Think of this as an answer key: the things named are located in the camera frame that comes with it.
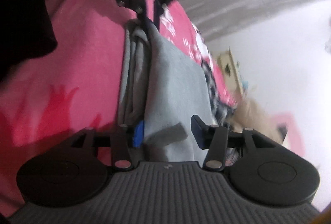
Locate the cream nightstand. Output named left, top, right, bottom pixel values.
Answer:
left=217, top=48, right=249, bottom=101

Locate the black white plaid shirt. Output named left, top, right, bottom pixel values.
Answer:
left=201, top=58, right=244, bottom=163

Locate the grey hoodie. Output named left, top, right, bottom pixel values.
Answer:
left=118, top=19, right=221, bottom=163

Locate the pink white headboard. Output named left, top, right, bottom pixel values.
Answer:
left=271, top=113, right=306, bottom=158

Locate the pink floral bed sheet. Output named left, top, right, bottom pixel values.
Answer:
left=0, top=0, right=239, bottom=214

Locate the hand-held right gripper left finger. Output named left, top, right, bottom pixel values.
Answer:
left=70, top=120, right=145, bottom=171

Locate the dark cloth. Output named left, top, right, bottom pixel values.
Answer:
left=0, top=0, right=104, bottom=80

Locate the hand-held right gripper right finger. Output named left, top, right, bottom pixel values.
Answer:
left=191, top=115, right=275, bottom=171

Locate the beige garment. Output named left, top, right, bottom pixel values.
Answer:
left=228, top=99, right=288, bottom=147

